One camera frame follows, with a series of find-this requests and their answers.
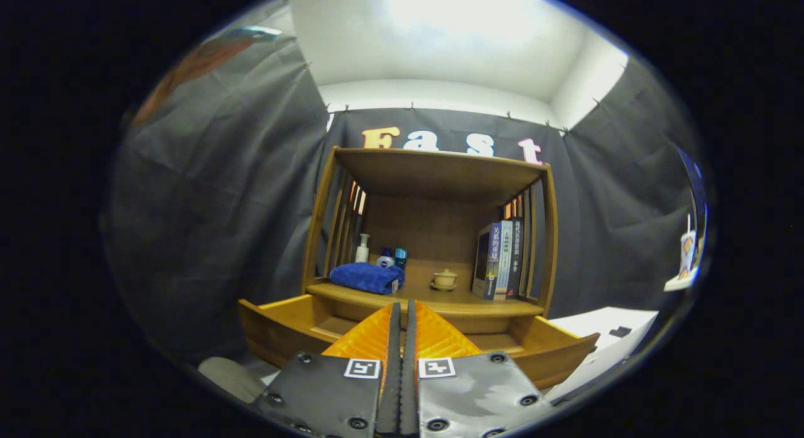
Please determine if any small white shelf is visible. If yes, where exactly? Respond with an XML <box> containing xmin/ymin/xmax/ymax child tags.
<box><xmin>664</xmin><ymin>265</ymin><xmax>701</xmax><ymax>292</ymax></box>

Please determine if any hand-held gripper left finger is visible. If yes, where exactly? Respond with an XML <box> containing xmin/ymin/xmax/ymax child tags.
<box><xmin>251</xmin><ymin>302</ymin><xmax>403</xmax><ymax>438</ymax></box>

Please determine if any grey round object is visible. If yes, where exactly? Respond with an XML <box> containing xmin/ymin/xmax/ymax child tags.
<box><xmin>198</xmin><ymin>356</ymin><xmax>268</xmax><ymax>404</ymax></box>

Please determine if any white table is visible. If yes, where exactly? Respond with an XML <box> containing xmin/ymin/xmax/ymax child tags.
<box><xmin>546</xmin><ymin>307</ymin><xmax>660</xmax><ymax>404</ymax></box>

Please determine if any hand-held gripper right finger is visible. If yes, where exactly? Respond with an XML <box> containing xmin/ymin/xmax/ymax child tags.
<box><xmin>402</xmin><ymin>300</ymin><xmax>555</xmax><ymax>438</ymax></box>

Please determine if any book with white spine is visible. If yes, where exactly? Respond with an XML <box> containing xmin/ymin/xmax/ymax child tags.
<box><xmin>494</xmin><ymin>219</ymin><xmax>514</xmax><ymax>300</ymax></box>

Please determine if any wooden countertop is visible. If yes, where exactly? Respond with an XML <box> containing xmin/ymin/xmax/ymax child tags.
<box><xmin>306</xmin><ymin>259</ymin><xmax>546</xmax><ymax>318</ymax></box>

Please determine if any black backdrop cloth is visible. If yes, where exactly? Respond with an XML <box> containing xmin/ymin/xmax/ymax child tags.
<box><xmin>99</xmin><ymin>33</ymin><xmax>707</xmax><ymax>363</ymax></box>

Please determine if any wooden drawer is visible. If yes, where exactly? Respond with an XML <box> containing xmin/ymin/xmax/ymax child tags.
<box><xmin>237</xmin><ymin>293</ymin><xmax>600</xmax><ymax>391</ymax></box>

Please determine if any book with black spine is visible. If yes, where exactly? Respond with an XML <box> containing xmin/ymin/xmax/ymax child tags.
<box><xmin>506</xmin><ymin>217</ymin><xmax>524</xmax><ymax>299</ymax></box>

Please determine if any blue folded towel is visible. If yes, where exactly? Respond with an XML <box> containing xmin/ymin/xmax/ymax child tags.
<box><xmin>329</xmin><ymin>262</ymin><xmax>406</xmax><ymax>295</ymax></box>

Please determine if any patterned drink cup with straw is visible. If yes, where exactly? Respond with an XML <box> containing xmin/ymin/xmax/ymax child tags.
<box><xmin>680</xmin><ymin>213</ymin><xmax>697</xmax><ymax>276</ymax></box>

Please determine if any wooden cabinet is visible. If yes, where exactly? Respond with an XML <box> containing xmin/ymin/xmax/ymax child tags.
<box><xmin>301</xmin><ymin>146</ymin><xmax>560</xmax><ymax>335</ymax></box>

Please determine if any book with blue spine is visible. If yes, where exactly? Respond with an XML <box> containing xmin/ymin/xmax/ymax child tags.
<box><xmin>472</xmin><ymin>222</ymin><xmax>503</xmax><ymax>300</ymax></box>

